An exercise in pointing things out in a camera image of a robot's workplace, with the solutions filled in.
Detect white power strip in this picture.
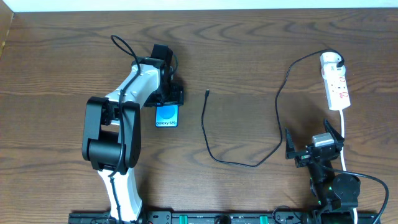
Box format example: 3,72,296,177
323,75,351,111

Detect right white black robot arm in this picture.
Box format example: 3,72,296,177
285,120,361,223

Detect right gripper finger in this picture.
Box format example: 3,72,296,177
323,119,345,146
285,128,295,159

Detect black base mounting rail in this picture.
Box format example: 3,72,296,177
67,210,376,224

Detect black USB charging cable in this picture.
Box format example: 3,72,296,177
200,48,345,168

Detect white power strip cord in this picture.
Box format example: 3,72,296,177
338,108,359,224

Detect white charger plug adapter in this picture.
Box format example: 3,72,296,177
320,52,346,80

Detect blue screen Galaxy smartphone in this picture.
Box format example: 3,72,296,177
155,105,178,128

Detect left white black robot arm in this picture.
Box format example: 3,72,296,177
82,44,184,223

